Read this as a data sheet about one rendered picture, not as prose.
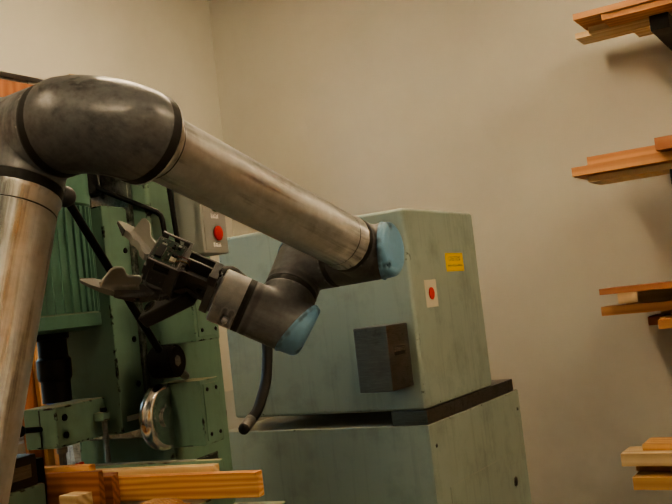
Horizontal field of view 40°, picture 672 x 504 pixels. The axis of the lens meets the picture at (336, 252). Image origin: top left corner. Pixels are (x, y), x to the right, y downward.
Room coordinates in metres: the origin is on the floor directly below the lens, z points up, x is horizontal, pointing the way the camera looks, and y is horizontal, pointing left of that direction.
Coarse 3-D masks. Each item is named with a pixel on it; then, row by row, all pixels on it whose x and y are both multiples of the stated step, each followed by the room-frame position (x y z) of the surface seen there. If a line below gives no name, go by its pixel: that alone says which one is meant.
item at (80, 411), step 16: (80, 400) 1.67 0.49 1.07; (96, 400) 1.67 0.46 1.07; (32, 416) 1.59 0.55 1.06; (48, 416) 1.57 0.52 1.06; (64, 416) 1.58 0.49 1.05; (80, 416) 1.63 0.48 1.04; (48, 432) 1.57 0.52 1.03; (64, 432) 1.58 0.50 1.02; (80, 432) 1.62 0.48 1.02; (96, 432) 1.66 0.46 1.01; (32, 448) 1.59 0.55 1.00; (48, 448) 1.58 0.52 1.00; (64, 448) 1.62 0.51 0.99
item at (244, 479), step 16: (128, 480) 1.56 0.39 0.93; (144, 480) 1.55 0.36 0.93; (160, 480) 1.54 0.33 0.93; (176, 480) 1.53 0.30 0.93; (192, 480) 1.52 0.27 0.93; (208, 480) 1.51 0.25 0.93; (224, 480) 1.50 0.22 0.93; (240, 480) 1.48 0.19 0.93; (256, 480) 1.47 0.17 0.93; (128, 496) 1.57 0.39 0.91; (144, 496) 1.55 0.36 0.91; (160, 496) 1.54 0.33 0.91; (176, 496) 1.53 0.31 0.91; (192, 496) 1.52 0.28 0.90; (208, 496) 1.51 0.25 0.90; (224, 496) 1.50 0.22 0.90; (240, 496) 1.49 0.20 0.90; (256, 496) 1.47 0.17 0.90
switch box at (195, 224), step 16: (176, 192) 1.83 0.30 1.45; (176, 208) 1.83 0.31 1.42; (192, 208) 1.82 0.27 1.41; (208, 208) 1.84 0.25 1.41; (192, 224) 1.82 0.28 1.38; (208, 224) 1.83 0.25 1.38; (224, 224) 1.89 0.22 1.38; (192, 240) 1.82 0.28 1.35; (208, 240) 1.83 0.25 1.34; (224, 240) 1.89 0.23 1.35
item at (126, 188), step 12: (108, 180) 1.77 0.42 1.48; (120, 180) 1.76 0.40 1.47; (120, 192) 1.76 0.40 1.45; (96, 204) 1.78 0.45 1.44; (108, 204) 1.77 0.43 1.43; (120, 204) 1.76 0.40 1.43; (132, 216) 1.76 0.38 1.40; (132, 252) 1.75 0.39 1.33; (132, 264) 1.75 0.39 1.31; (144, 336) 1.76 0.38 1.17; (144, 348) 1.76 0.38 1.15; (144, 360) 1.75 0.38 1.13; (144, 372) 1.75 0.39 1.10; (144, 384) 1.75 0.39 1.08; (132, 432) 1.77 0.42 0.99
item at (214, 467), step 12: (108, 468) 1.62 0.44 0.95; (120, 468) 1.61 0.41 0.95; (132, 468) 1.59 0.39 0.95; (144, 468) 1.58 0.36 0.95; (156, 468) 1.57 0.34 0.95; (168, 468) 1.56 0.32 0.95; (180, 468) 1.55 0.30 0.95; (192, 468) 1.54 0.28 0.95; (204, 468) 1.53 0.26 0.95; (216, 468) 1.53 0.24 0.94
